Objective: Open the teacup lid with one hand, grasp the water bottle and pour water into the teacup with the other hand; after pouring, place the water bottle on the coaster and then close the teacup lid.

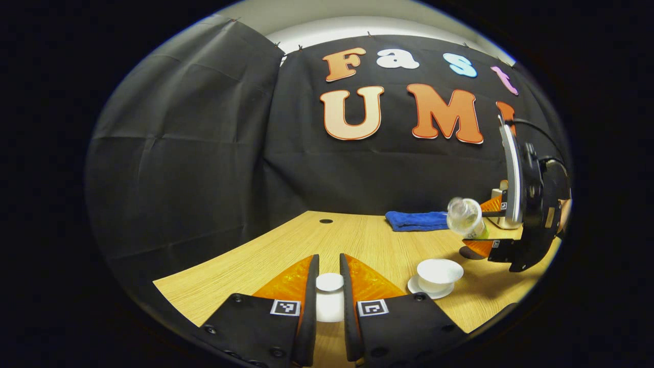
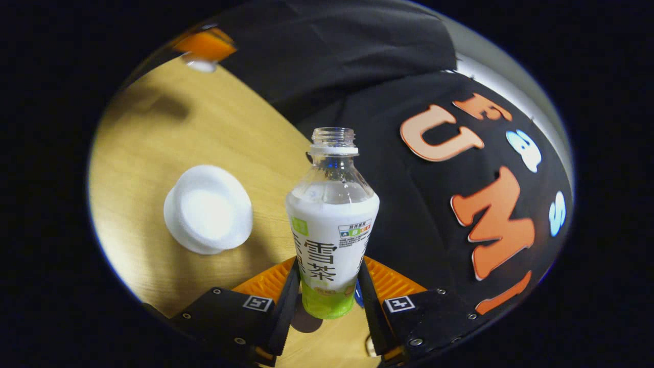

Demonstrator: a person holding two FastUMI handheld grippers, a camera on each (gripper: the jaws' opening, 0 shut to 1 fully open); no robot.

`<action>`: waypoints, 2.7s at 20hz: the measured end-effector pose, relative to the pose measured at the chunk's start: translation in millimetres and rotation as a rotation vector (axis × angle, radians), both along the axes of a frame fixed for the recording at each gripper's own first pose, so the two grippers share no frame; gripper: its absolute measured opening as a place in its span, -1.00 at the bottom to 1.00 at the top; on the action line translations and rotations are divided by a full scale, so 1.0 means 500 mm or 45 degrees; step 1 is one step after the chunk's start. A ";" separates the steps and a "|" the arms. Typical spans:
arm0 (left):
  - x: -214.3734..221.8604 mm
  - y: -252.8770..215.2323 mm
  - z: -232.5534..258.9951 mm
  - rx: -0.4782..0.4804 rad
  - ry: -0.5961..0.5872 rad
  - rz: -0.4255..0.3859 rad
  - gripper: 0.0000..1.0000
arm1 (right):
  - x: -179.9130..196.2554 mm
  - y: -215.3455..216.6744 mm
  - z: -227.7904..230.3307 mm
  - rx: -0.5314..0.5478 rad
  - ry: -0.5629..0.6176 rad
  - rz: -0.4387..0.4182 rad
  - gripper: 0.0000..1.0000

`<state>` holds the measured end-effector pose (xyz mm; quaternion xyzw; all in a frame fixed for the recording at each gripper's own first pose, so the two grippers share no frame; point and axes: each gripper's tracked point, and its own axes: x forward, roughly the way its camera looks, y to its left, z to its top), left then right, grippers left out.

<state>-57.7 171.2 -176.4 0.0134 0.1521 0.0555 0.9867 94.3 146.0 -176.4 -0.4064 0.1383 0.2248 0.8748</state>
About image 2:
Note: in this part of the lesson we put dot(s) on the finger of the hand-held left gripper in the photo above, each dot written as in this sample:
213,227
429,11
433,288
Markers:
207,45

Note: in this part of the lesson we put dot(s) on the clear green-label water bottle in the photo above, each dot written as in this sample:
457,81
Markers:
332,230

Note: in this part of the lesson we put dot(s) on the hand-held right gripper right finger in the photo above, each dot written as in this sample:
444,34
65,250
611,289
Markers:
373,317

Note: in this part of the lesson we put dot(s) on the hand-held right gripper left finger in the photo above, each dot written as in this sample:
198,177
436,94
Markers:
286,312

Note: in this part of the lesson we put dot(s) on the white teacup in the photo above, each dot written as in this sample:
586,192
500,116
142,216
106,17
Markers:
208,209

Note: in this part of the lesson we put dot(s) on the dark brown round coaster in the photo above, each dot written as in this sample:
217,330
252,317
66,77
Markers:
305,324

